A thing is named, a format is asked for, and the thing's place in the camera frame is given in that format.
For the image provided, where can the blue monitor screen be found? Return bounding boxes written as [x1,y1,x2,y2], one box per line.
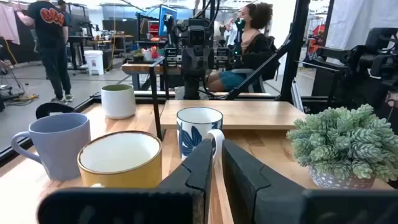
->
[158,4,178,38]

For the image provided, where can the white mug blue floral print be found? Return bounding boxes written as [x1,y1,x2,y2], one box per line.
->
[176,106,225,162]

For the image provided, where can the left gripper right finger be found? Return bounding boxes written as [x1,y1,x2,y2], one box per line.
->
[221,139,398,224]

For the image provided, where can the person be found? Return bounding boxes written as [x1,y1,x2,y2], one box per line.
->
[206,2,280,93]
[16,0,75,104]

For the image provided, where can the black clamp handle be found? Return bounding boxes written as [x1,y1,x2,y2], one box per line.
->
[35,102,75,120]

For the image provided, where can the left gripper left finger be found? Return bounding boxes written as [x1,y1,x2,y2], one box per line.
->
[36,139,215,224]

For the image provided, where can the succulent plant patterned grey pot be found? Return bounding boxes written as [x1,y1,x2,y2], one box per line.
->
[285,103,398,190]

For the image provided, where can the thin black metal stand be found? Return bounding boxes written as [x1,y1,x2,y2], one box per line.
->
[148,63,163,141]

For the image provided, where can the black machinery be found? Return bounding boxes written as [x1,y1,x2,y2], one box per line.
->
[310,27,398,113]

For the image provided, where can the black aluminium table frame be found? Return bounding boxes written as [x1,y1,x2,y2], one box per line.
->
[0,0,335,167]

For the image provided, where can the lavender ceramic mug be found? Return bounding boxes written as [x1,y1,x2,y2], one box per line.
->
[11,112,91,182]

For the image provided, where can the wooden table black legs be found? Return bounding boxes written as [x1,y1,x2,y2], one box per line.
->
[121,57,183,91]

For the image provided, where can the pink cloth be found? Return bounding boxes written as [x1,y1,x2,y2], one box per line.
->
[0,2,21,45]

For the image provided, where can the white plastic bin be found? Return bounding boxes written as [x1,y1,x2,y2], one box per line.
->
[83,50,105,76]

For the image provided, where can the wooden riser shelf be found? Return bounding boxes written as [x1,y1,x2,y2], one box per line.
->
[160,99,307,131]

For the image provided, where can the white curtain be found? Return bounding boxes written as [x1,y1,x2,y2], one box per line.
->
[325,0,398,50]

